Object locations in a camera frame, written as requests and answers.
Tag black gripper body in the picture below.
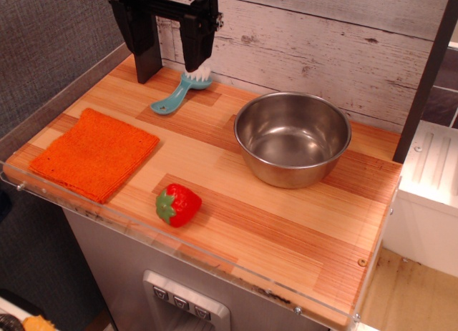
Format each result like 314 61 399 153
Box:
109 0 223 31

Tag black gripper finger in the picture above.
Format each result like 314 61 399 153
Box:
110 1 155 56
180 17 216 72

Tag stainless steel bowl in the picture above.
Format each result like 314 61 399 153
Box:
234 92 351 189

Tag orange folded cloth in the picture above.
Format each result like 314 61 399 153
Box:
29 109 160 204

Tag teal dish brush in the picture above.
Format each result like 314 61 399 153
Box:
150 66 213 115

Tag red toy strawberry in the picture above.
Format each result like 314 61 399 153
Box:
155 183 203 228

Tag grey toy fridge cabinet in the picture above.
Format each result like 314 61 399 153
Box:
64 210 354 330

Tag silver dispenser button panel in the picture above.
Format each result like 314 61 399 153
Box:
142 270 231 331

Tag clear acrylic edge guard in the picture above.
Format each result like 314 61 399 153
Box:
4 151 401 330

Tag yellow toy item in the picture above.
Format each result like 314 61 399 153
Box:
22 315 56 331

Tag dark left shelf post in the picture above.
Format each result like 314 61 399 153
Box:
134 16 162 84

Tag dark shelf post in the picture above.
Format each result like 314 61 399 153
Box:
392 0 457 164
134 16 162 84

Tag dark right shelf post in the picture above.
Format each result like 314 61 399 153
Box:
392 0 457 164

